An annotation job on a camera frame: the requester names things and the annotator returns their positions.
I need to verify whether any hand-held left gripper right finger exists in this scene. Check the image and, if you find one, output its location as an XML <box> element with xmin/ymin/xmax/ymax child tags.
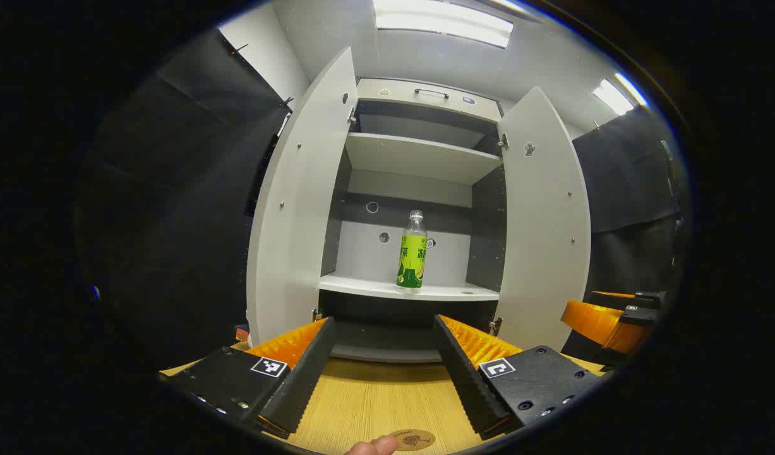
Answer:
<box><xmin>433</xmin><ymin>313</ymin><xmax>608</xmax><ymax>442</ymax></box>

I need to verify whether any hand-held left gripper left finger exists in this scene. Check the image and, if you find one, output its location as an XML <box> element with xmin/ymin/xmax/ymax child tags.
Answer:
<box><xmin>159</xmin><ymin>316</ymin><xmax>336</xmax><ymax>440</ymax></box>

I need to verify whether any round cork coaster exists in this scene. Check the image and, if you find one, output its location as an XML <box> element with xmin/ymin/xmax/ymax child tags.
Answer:
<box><xmin>387</xmin><ymin>428</ymin><xmax>436</xmax><ymax>452</ymax></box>

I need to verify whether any white cabinet door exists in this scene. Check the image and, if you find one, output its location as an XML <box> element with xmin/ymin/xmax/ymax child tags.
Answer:
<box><xmin>246</xmin><ymin>47</ymin><xmax>358</xmax><ymax>348</ymax></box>
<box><xmin>493</xmin><ymin>87</ymin><xmax>591</xmax><ymax>351</ymax></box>

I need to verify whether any green label drink bottle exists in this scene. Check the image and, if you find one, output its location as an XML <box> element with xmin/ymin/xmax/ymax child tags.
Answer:
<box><xmin>396</xmin><ymin>210</ymin><xmax>428</xmax><ymax>295</ymax></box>

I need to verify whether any white and grey cabinet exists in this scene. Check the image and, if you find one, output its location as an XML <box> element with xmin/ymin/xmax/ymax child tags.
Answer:
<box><xmin>316</xmin><ymin>77</ymin><xmax>509</xmax><ymax>364</ymax></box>

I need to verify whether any black backdrop cloth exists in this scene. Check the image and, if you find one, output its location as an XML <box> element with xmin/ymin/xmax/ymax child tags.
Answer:
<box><xmin>561</xmin><ymin>107</ymin><xmax>688</xmax><ymax>367</ymax></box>
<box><xmin>78</xmin><ymin>28</ymin><xmax>293</xmax><ymax>373</ymax></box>

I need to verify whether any small ceiling light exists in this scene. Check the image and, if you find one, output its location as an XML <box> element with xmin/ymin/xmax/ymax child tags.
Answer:
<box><xmin>592</xmin><ymin>72</ymin><xmax>648</xmax><ymax>116</ymax></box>

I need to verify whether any long ceiling light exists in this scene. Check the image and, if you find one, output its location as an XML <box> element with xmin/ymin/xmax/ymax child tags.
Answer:
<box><xmin>373</xmin><ymin>0</ymin><xmax>514</xmax><ymax>49</ymax></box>

